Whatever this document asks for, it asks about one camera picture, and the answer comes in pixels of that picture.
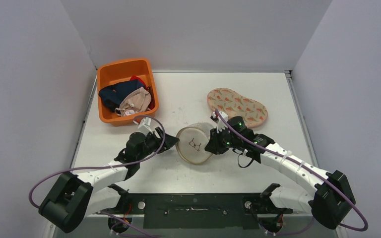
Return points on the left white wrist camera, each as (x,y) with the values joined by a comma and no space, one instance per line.
(144,125)

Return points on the navy blue garment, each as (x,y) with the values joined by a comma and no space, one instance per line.
(113,95)

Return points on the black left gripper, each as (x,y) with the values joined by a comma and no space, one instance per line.
(169,142)

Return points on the red garment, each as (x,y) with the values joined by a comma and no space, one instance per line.
(147,88)

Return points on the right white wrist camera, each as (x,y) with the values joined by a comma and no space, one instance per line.
(220,117)

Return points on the carrot print bra case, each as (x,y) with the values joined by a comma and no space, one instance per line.
(234,104)

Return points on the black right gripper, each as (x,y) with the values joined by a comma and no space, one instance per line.
(217,141)

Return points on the orange plastic bin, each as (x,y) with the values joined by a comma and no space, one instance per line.
(120,71)

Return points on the white mesh laundry bag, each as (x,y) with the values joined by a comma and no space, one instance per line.
(192,142)

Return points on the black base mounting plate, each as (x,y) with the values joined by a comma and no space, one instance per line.
(197,211)

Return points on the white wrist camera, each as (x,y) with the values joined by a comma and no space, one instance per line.
(220,117)
(144,125)

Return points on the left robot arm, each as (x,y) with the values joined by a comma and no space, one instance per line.
(75,196)

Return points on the beige bra in bin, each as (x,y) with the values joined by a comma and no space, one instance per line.
(136,102)

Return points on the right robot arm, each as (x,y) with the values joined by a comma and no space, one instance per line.
(327,196)

